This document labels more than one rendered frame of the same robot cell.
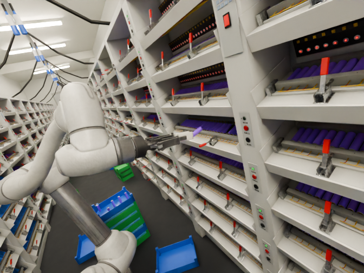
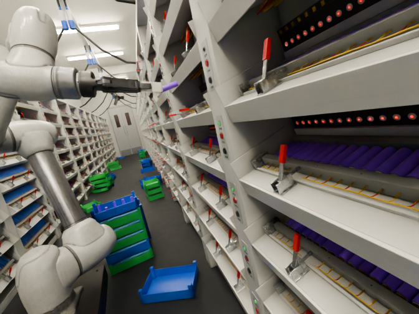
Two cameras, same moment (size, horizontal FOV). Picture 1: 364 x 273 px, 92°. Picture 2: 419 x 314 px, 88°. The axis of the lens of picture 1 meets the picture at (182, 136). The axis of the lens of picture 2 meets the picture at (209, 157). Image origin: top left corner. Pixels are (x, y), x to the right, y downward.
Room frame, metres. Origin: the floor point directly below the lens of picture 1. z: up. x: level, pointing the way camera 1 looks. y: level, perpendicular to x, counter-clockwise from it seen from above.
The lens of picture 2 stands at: (-0.05, -0.27, 0.92)
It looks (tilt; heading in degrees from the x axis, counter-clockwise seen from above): 10 degrees down; 10
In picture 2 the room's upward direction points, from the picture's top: 12 degrees counter-clockwise
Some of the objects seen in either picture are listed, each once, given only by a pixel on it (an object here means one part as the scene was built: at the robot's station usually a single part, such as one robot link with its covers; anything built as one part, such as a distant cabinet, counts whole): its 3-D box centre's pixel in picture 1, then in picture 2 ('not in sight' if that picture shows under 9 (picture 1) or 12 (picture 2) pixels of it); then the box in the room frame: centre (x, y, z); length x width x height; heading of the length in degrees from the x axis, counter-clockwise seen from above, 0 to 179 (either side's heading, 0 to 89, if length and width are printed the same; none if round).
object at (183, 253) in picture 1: (176, 256); (170, 280); (1.01, 0.30, 0.04); 0.30 x 0.20 x 0.08; 93
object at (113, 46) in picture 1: (147, 127); (173, 128); (1.84, 0.32, 0.88); 0.20 x 0.09 x 1.75; 117
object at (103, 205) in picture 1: (113, 202); (115, 205); (1.31, 0.72, 0.44); 0.30 x 0.20 x 0.08; 123
